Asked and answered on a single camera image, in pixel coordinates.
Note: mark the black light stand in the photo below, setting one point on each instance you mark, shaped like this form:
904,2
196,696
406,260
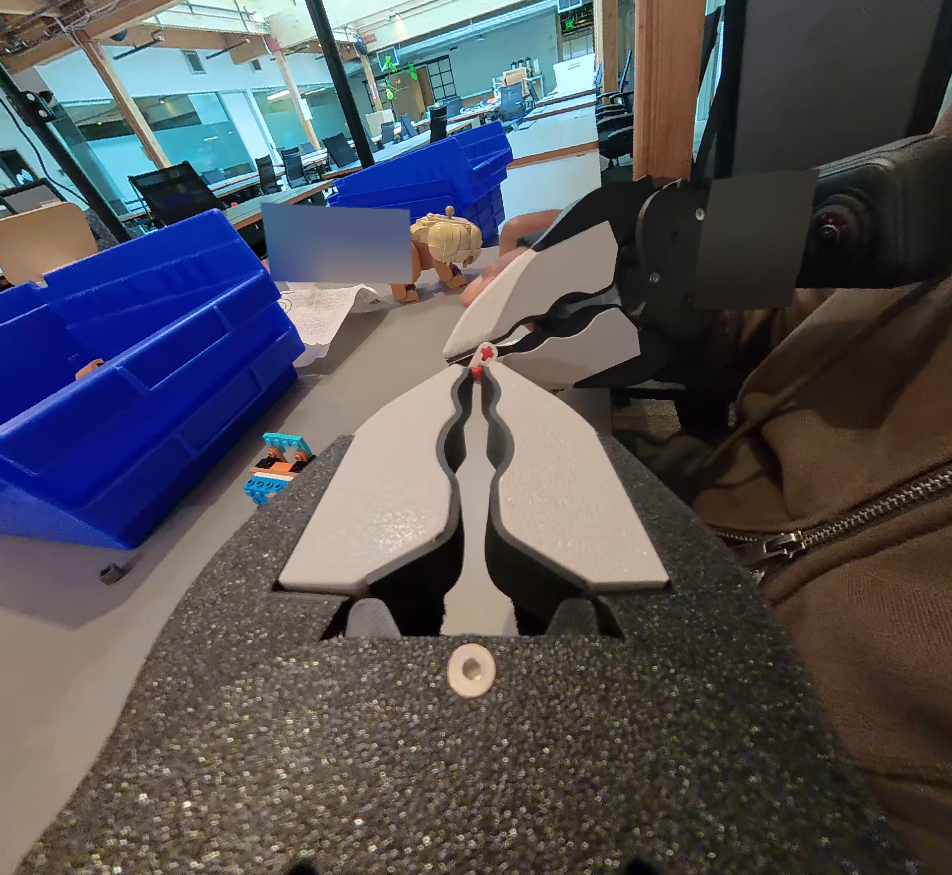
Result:
60,146

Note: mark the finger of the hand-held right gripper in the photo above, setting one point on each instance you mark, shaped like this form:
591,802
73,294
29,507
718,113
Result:
588,351
551,273

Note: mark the blue plastic bin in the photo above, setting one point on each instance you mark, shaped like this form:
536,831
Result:
432,176
149,273
164,436

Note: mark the blue orange toy brick assembly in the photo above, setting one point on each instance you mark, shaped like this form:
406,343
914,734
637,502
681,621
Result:
275,466

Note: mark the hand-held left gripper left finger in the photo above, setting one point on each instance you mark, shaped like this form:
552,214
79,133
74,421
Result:
372,511

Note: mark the brown toy brick model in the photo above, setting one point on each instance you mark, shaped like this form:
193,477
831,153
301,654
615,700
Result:
446,243

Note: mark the wooden pillar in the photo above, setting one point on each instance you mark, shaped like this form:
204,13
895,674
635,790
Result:
670,42

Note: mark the printed paper sheet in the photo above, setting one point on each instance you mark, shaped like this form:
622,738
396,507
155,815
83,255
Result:
320,317

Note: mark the toy axle with orange ends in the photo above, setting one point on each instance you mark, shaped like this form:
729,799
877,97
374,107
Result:
484,357

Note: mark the large black screen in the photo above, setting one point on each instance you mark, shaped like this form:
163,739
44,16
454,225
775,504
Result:
848,27

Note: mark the long wooden office table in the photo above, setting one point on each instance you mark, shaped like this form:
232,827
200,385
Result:
283,198

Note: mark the black metal post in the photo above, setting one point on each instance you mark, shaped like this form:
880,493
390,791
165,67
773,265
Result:
327,27

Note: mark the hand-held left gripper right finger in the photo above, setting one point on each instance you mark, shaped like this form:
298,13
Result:
580,511

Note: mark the person's right hand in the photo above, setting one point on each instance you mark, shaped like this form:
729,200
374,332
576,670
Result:
524,231

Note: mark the black office chair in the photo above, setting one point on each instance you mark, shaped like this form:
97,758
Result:
179,191
613,124

